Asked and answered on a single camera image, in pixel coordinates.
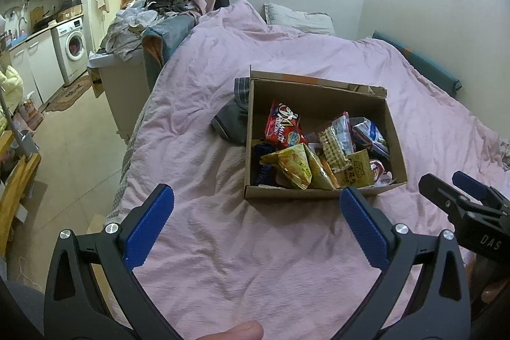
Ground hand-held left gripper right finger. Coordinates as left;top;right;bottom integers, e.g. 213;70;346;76
340;185;471;340

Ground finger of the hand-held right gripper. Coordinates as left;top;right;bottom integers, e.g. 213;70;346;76
452;170;510;213
418;173;466;222

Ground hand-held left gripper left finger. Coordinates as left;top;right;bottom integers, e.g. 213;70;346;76
44;183;180;340

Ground orange yellow packet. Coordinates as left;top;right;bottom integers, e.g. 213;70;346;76
332;149;373;189

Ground white orange snack packet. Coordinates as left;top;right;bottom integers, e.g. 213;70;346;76
368;159;395;185

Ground brown cracker packet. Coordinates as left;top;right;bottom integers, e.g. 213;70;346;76
318;123;349;173

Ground white blue snack packet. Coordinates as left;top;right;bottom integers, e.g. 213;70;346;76
351;118;390;157

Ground yellow chip bag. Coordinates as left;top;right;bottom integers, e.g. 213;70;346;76
260;143;335;191

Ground silver snack packet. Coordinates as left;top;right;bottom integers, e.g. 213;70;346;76
331;112;355;155

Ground blue snack bag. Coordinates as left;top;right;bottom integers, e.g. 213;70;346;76
253;143;280;185

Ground red snack bag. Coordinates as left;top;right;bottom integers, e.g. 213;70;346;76
264;100;307;149

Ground brown cardboard box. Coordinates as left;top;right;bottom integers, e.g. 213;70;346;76
244;65;409;200

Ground person's left hand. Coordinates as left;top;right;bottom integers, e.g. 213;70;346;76
221;321;264;340

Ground dark grey cloth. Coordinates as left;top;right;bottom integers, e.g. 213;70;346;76
211;101;251;145

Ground wooden chair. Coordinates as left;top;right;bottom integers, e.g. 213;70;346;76
0;131;42;257

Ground white storage cabinet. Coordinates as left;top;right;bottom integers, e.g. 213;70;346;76
88;49;150;143

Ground person's grey pants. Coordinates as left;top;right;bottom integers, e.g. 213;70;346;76
0;280;44;340

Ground brown patterned rug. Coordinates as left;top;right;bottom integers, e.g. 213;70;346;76
46;73;92;113

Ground striped grey cloth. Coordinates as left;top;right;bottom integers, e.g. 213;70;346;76
233;77;252;110

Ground blue denim cloth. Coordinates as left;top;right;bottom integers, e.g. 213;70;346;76
143;15;196;70

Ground white washing machine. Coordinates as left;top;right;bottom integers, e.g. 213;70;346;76
51;17;89;86

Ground white kitchen cabinet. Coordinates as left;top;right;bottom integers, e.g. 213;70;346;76
9;31;64;105

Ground pale yellow jacket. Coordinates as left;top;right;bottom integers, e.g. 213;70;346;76
0;65;24;113

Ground pile of clothes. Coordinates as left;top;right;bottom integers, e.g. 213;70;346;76
99;0;200;60

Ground grey pillow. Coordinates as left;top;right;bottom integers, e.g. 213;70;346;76
264;3;335;36

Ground teal padded bed rail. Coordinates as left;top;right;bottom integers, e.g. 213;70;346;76
372;30;463;98

